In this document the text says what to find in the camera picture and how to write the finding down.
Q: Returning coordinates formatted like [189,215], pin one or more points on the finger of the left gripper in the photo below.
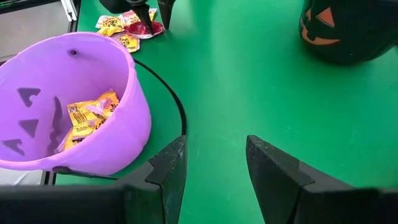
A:
[144,15]
[166,9]

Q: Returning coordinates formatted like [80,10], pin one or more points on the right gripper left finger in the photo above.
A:
[169,193]

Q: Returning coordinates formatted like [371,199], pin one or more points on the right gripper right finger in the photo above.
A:
[280,186]

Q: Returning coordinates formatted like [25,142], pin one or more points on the red candy wrapper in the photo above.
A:
[136,29]

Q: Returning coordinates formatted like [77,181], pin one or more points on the purple pumpkin bucket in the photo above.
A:
[93,140]

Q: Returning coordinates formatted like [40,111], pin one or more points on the black pumpkin bucket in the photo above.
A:
[348,43]

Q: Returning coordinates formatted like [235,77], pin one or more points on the silver corner bracket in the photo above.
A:
[69,9]

